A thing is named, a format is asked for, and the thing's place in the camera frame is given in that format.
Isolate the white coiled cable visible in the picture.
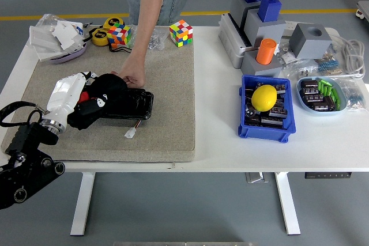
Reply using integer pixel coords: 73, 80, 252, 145
328, 28, 366, 79

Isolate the light blue dish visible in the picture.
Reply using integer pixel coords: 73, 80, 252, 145
296, 75, 348, 117

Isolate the white table leg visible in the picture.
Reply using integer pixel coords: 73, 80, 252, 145
274, 172, 302, 236
70, 172, 96, 237

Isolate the grey block with round hole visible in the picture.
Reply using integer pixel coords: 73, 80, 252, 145
289, 22, 333, 59

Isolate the empty clear plastic bag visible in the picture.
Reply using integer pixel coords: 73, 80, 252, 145
34, 13, 63, 31

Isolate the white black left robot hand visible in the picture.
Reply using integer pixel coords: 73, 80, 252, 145
46, 70, 110, 127

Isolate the person's hand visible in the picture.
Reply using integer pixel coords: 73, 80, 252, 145
111, 54, 146, 89

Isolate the grey-brown mat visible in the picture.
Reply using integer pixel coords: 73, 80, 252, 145
1, 25, 196, 163

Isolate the broken white plastic piece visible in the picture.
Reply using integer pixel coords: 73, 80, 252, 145
51, 20, 84, 51

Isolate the yellow lemon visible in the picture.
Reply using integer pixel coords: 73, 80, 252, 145
251, 84, 278, 112

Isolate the tall grey block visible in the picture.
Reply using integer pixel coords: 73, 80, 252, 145
244, 8, 287, 48
229, 0, 262, 29

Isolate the low grey block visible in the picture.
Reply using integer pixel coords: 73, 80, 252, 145
240, 51, 285, 78

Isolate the black rag with red patch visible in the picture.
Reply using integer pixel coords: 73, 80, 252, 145
67, 73, 129, 131

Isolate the grey junction box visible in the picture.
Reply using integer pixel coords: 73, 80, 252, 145
218, 13, 254, 70

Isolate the black table control panel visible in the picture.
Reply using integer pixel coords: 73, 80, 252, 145
304, 172, 353, 179

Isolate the orange cylinder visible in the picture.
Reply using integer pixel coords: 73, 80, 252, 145
255, 38, 277, 66

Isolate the white power strip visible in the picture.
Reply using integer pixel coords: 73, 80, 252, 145
284, 21, 340, 38

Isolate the purple tray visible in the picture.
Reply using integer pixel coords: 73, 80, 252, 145
47, 43, 87, 65

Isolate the blue plastic bin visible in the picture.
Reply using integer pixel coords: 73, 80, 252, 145
238, 74, 297, 143

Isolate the white cart with red wheel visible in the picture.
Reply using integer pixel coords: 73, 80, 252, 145
355, 0, 369, 24

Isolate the clear bag with plug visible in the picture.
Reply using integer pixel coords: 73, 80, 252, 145
281, 58, 319, 81

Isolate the clear bag of screws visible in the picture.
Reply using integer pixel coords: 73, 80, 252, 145
146, 28, 170, 52

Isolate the clear bag of small parts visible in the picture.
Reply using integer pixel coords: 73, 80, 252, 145
276, 41, 298, 65

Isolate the white connector with red wires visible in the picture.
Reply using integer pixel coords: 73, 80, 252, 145
124, 119, 142, 139

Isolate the clear bag of blue resistors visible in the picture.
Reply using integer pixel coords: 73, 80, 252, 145
315, 55, 344, 75
341, 78, 368, 113

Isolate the grey metal bracket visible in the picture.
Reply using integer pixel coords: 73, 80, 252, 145
244, 172, 269, 184

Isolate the yellow tape measure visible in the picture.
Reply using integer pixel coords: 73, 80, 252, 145
91, 28, 110, 47
103, 17, 125, 31

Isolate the multicoloured puzzle cube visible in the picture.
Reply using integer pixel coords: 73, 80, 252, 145
169, 19, 194, 48
107, 22, 133, 50

